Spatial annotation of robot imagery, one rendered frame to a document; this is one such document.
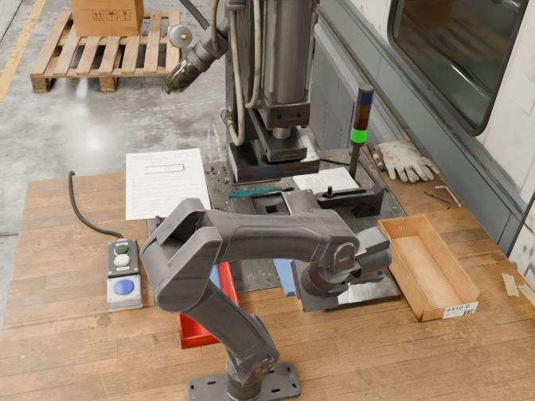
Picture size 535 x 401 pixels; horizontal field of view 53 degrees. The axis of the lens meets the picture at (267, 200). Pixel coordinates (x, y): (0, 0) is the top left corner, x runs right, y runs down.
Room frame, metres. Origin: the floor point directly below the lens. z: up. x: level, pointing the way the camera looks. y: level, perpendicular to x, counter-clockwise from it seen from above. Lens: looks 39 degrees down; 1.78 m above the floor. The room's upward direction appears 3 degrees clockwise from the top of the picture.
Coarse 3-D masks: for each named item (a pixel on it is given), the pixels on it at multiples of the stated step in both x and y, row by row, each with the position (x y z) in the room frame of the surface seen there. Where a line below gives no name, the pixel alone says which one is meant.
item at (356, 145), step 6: (366, 84) 1.20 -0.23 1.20; (360, 90) 1.17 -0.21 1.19; (366, 90) 1.17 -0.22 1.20; (372, 90) 1.17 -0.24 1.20; (354, 144) 1.17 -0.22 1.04; (360, 144) 1.17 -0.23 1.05; (354, 150) 1.18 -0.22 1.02; (354, 156) 1.18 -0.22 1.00; (354, 162) 1.17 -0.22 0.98; (354, 168) 1.18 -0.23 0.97; (354, 174) 1.18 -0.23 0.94; (354, 180) 1.18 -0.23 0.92; (360, 186) 1.18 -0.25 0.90
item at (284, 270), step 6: (276, 264) 0.78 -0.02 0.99; (282, 264) 0.78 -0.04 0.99; (288, 264) 0.78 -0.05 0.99; (282, 270) 0.76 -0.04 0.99; (288, 270) 0.76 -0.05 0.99; (282, 276) 0.75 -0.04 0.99; (288, 276) 0.75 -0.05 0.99; (282, 282) 0.73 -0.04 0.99; (288, 282) 0.73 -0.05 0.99; (288, 288) 0.71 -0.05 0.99; (294, 288) 0.72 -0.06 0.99; (288, 294) 0.69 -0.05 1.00; (294, 294) 0.70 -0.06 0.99
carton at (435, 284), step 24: (408, 216) 0.98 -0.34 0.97; (408, 240) 0.97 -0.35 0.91; (432, 240) 0.93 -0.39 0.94; (408, 264) 0.88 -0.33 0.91; (432, 264) 0.89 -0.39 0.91; (456, 264) 0.83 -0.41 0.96; (408, 288) 0.78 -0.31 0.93; (432, 288) 0.81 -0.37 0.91; (456, 288) 0.81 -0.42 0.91; (432, 312) 0.73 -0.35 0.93; (456, 312) 0.74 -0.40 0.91
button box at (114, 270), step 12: (72, 204) 1.04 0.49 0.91; (96, 228) 0.95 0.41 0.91; (120, 240) 0.90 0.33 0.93; (132, 240) 0.89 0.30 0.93; (108, 252) 0.85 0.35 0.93; (132, 252) 0.85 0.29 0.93; (108, 264) 0.81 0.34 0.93; (132, 264) 0.82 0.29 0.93; (108, 276) 0.78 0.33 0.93; (120, 276) 0.79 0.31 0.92
